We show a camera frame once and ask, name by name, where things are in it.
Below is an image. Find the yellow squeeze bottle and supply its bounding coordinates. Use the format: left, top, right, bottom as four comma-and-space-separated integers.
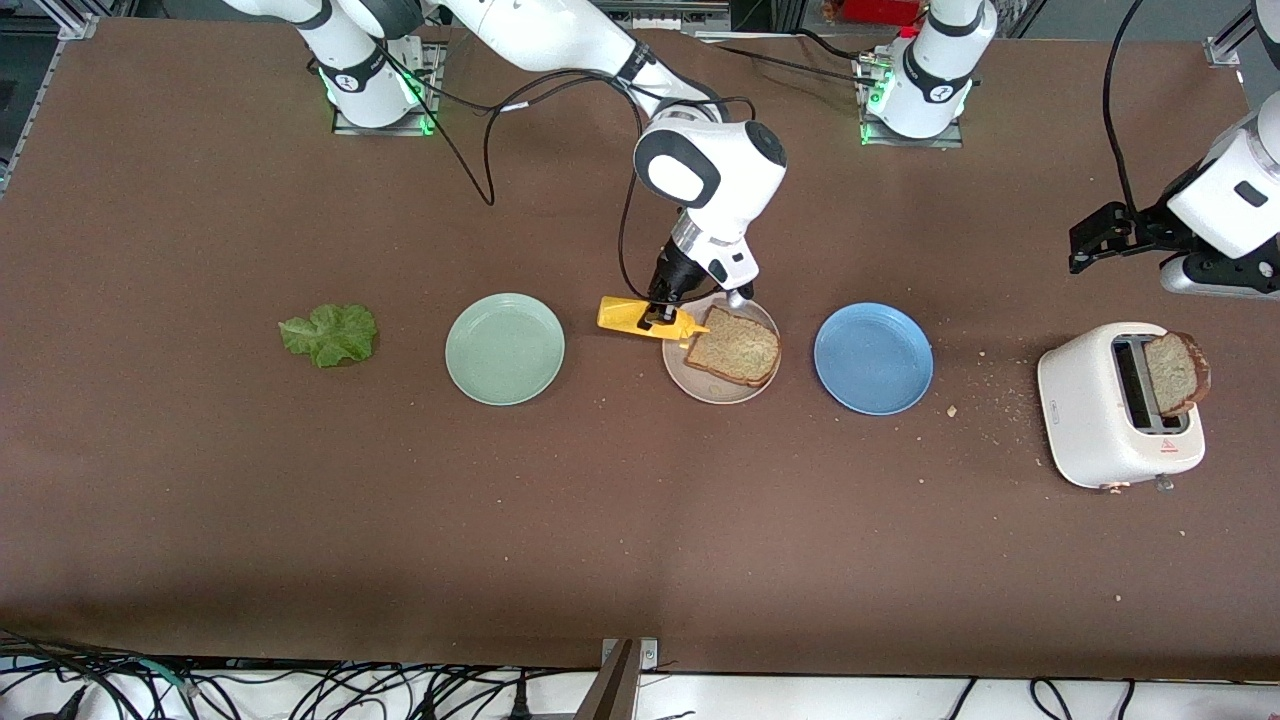
597, 296, 712, 349

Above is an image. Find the brown bread slice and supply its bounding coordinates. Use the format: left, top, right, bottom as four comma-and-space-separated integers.
683, 304, 781, 390
1143, 331, 1212, 419

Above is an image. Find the green lettuce leaf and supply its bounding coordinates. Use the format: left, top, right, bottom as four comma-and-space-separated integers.
278, 304, 379, 369

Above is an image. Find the beige plate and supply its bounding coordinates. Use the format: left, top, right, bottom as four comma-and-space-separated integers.
661, 294, 783, 406

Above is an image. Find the mint green plate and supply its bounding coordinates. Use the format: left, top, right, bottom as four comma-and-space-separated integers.
445, 292, 567, 407

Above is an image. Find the blue plate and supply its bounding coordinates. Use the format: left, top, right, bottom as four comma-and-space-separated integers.
813, 302, 935, 417

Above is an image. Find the white toaster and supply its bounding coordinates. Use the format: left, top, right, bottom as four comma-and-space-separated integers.
1037, 321, 1207, 493

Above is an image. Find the grey equipment unit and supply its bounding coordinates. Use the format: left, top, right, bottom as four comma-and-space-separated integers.
600, 0, 733, 31

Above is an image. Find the red box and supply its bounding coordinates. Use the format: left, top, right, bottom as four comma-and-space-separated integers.
843, 0, 923, 26

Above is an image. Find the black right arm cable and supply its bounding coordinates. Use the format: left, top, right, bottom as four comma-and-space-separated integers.
380, 45, 761, 303

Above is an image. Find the aluminium frame profile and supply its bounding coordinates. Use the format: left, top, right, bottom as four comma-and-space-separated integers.
1215, 0, 1280, 51

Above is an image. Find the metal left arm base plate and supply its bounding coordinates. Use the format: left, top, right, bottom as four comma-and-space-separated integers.
855, 50, 967, 149

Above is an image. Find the black table cable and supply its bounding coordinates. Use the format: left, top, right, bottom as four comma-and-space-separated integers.
695, 28, 881, 87

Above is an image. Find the metal table edge bracket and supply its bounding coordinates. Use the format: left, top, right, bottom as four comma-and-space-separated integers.
601, 637, 660, 671

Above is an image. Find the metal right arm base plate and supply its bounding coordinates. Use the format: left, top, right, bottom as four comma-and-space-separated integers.
332, 40, 445, 137

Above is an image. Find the teal floor cable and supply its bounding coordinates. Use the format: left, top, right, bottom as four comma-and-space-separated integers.
125, 660, 206, 697

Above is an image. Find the thick black floor cable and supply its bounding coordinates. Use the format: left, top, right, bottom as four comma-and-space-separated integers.
0, 628, 191, 691

